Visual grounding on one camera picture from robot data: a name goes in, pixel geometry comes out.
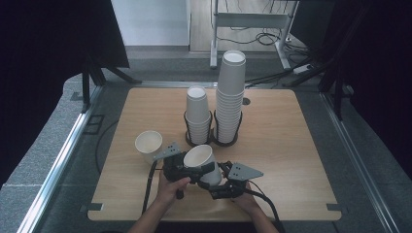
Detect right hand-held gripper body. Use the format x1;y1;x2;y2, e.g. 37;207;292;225
210;162;264;201

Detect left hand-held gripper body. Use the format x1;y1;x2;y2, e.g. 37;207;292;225
153;141;196;200

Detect white paper cup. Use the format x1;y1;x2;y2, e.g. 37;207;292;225
182;144;223;187
134;129;164;165

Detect black double cup holder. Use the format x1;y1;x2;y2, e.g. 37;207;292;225
183;111;244;149

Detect short stack of paper cups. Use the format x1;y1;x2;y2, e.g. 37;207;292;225
185;84;214;146

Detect tall stack of paper cups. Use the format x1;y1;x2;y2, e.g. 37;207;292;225
214;50;248;145

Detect person's right hand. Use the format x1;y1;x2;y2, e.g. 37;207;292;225
230;182;260;216

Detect person's left hand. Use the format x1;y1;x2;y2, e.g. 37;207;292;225
154;170;192;209

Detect black floor socket plate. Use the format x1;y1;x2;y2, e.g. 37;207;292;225
83;114;106;136

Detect black metal stand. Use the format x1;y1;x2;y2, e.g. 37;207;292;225
282;6;370;121
81;52;144;115

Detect white power strip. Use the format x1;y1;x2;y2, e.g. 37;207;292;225
292;63;315;75

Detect black curtain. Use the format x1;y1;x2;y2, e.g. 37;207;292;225
0;0;131;189
324;0;412;183

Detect left hand-held gripper cable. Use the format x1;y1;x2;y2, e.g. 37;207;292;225
141;159;160;216

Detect hand-held gripper cable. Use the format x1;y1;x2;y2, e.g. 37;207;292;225
247;180;287;233
141;159;160;216

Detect right hand-held gripper cable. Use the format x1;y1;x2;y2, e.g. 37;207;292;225
247;180;287;233

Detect thin black floor cable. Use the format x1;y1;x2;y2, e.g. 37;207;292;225
94;119;120;175

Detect long black floor cables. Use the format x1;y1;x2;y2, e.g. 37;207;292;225
245;52;325;89

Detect aluminium floor rail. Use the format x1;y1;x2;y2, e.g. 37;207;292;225
17;85;103;233
319;91;402;233

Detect coiled black floor cables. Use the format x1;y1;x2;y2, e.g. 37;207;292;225
255;29;282;47

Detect white metal desk frame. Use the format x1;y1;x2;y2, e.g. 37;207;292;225
209;0;299;71

